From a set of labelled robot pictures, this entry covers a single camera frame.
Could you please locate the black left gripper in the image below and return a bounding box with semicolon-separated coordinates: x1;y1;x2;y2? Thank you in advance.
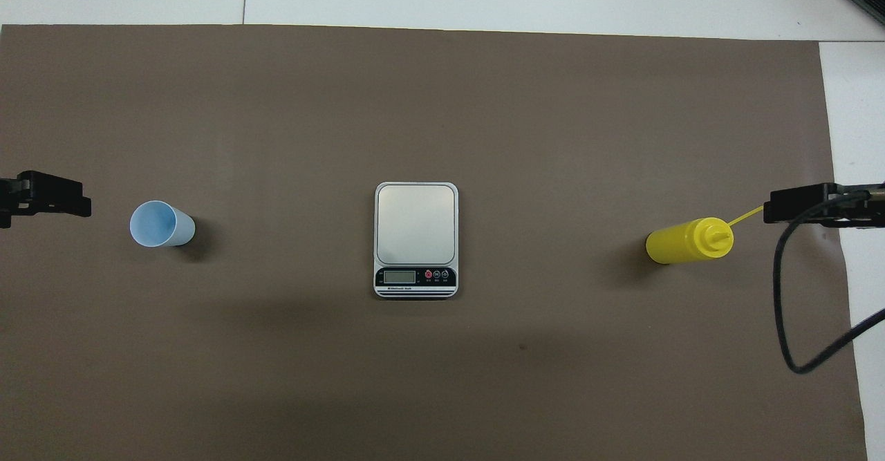
0;171;92;229

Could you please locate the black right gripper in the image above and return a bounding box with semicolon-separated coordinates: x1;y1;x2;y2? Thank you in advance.
763;182;885;228

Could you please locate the light blue plastic cup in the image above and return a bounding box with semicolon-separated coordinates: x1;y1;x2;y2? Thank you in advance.
130;200;196;248

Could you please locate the yellow squeeze bottle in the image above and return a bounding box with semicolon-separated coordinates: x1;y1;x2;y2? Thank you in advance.
645;205;765;265

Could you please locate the silver digital kitchen scale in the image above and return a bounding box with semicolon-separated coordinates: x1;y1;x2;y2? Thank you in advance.
373;182;459;300

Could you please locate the brown paper mat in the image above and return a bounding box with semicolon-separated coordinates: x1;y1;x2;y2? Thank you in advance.
0;24;868;461

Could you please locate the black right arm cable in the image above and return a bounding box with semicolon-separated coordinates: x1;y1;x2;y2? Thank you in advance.
772;191;885;375

